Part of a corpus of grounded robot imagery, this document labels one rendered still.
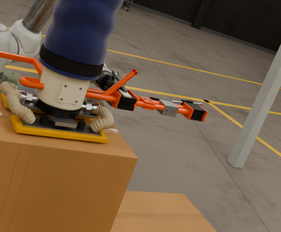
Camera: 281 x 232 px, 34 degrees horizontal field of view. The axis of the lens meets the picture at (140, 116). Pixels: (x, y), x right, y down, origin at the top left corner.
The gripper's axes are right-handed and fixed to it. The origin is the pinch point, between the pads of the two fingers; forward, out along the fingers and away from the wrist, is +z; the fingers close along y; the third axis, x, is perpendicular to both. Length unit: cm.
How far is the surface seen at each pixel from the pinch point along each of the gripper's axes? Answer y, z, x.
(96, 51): -18.6, 9.7, 21.7
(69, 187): 28.6, 20.2, 20.3
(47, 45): -14.6, 1.6, 35.8
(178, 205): 54, -8, -57
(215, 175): 108, -138, -205
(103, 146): 13.8, 15.1, 9.9
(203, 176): 108, -134, -188
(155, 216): 54, 2, -37
